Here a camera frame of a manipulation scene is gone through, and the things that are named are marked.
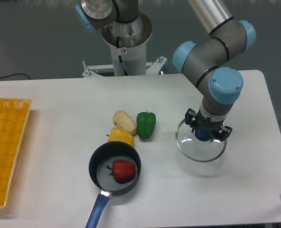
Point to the dark pot blue handle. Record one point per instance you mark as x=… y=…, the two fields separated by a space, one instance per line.
x=102 y=177

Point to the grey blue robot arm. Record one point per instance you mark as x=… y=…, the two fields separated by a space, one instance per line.
x=202 y=65

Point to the red toy bell pepper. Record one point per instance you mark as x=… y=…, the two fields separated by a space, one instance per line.
x=122 y=170

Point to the toy bread loaf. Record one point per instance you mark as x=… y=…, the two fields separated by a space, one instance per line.
x=123 y=120

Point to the yellow toy bell pepper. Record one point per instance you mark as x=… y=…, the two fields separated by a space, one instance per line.
x=120 y=135

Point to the glass pot lid blue knob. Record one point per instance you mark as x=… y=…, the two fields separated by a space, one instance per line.
x=199 y=151

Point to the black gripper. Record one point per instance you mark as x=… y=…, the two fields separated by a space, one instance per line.
x=205 y=128

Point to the yellow woven basket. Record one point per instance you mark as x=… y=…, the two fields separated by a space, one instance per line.
x=14 y=115

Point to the green toy bell pepper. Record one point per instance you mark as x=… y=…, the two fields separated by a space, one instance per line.
x=146 y=122

